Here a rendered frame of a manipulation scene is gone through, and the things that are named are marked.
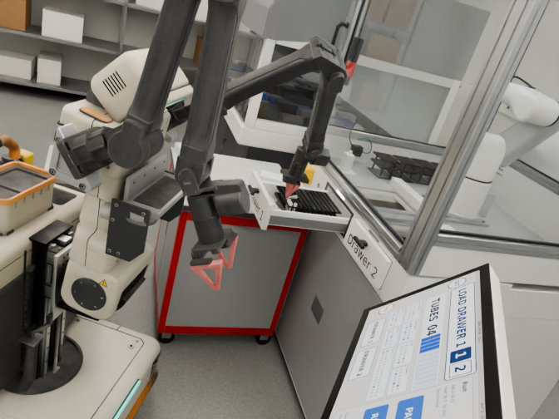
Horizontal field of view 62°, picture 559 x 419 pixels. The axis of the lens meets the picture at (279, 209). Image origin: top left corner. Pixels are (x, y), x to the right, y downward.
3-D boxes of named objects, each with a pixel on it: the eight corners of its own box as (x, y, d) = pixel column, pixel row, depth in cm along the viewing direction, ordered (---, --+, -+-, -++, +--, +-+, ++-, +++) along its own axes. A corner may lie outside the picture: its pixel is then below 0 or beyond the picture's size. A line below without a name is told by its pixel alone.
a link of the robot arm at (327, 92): (322, 46, 129) (328, 76, 124) (342, 46, 130) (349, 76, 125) (301, 136, 167) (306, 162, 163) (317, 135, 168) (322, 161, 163)
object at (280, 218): (266, 224, 168) (270, 210, 166) (251, 193, 190) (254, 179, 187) (362, 235, 182) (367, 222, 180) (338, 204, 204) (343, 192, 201)
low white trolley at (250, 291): (151, 349, 212) (180, 204, 181) (149, 270, 265) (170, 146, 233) (270, 351, 232) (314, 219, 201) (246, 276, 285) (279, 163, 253)
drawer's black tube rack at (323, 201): (284, 220, 174) (288, 205, 172) (272, 199, 189) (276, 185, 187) (336, 227, 182) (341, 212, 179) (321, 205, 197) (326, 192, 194)
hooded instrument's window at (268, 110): (243, 125, 248) (264, 38, 229) (204, 57, 398) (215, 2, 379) (419, 157, 287) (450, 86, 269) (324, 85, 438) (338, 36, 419)
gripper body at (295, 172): (279, 172, 174) (285, 154, 171) (304, 177, 177) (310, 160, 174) (282, 179, 169) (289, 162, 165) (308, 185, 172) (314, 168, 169)
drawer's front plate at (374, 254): (375, 289, 151) (388, 261, 147) (343, 242, 176) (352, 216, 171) (380, 289, 152) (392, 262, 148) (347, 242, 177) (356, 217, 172)
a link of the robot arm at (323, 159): (309, 129, 163) (313, 150, 159) (336, 135, 168) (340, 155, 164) (293, 147, 172) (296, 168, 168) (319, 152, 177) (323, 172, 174)
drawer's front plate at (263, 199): (261, 230, 167) (269, 203, 162) (245, 194, 191) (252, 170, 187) (265, 230, 168) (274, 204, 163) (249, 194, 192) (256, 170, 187)
